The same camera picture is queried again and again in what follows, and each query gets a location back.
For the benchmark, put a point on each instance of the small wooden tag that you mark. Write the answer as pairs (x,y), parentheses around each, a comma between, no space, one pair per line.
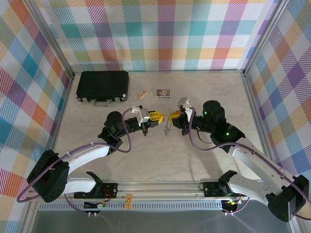
(128,201)

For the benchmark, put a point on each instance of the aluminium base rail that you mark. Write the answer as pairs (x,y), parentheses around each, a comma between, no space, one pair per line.
(158,189)

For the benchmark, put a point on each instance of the aluminium side frame rail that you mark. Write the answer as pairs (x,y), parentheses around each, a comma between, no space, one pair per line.
(62,109)
(256,109)

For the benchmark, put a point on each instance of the metal keyring with red strip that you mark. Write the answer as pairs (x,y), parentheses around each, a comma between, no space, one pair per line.
(165,116)

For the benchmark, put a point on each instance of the small green circuit connector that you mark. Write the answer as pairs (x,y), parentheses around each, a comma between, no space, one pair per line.
(230,202)
(100,205)

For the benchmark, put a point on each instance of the grey metal front panel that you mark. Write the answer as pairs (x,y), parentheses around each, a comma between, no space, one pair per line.
(158,222)

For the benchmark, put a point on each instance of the small wooden block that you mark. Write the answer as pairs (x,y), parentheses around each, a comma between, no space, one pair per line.
(142,94)

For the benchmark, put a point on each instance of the aluminium frame post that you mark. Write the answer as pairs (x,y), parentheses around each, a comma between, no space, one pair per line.
(263,36)
(56,43)

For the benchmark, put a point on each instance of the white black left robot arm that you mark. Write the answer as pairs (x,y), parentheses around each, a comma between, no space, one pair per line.
(82,153)

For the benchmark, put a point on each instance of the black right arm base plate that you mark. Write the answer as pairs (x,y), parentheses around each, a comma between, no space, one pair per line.
(211,190)

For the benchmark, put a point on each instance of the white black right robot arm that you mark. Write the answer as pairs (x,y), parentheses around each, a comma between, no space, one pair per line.
(255,160)

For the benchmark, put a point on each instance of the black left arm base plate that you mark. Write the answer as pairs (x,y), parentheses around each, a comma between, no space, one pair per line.
(110,191)

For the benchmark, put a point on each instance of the silver key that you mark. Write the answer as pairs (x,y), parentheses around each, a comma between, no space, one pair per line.
(165,128)
(168,127)

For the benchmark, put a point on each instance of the aluminium back frame rail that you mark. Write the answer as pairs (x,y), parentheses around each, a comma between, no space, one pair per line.
(158,71)

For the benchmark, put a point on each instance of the playing card box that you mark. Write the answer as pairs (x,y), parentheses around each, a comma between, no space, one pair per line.
(163,93)

